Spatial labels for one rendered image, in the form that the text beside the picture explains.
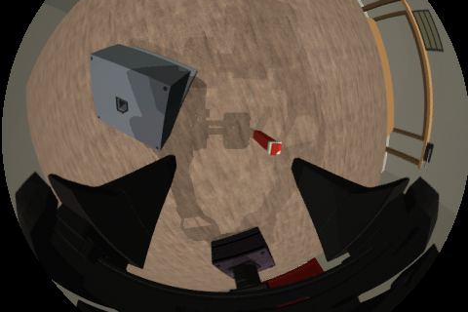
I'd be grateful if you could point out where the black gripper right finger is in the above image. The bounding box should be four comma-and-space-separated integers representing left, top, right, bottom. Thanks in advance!
292, 159, 410, 261

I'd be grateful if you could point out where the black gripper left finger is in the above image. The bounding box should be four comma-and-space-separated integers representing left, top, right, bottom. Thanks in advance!
48, 155, 176, 269

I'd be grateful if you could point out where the grey sloped panel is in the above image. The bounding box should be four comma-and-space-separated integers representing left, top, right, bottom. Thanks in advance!
90, 44, 198, 151

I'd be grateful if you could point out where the red peg with white band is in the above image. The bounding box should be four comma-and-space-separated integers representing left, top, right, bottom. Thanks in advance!
253, 130, 281, 156

